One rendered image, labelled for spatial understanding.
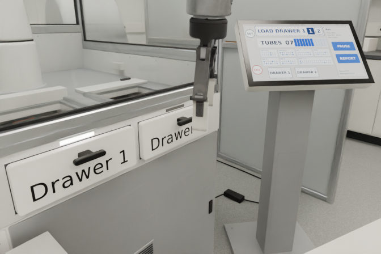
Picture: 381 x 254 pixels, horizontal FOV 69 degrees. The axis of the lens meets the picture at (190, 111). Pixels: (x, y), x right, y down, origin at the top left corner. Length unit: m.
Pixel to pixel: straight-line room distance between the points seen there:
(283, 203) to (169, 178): 0.73
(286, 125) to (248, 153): 1.15
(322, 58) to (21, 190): 1.10
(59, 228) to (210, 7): 0.58
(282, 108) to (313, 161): 0.95
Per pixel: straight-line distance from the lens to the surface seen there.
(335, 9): 1.95
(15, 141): 0.63
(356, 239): 0.59
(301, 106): 1.30
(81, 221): 0.78
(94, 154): 0.65
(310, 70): 1.19
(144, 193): 0.87
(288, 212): 1.54
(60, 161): 0.66
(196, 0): 0.53
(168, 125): 0.82
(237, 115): 2.36
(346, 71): 1.27
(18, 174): 0.63
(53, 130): 0.65
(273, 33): 1.23
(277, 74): 1.12
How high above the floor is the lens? 1.18
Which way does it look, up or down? 18 degrees down
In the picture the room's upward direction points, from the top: straight up
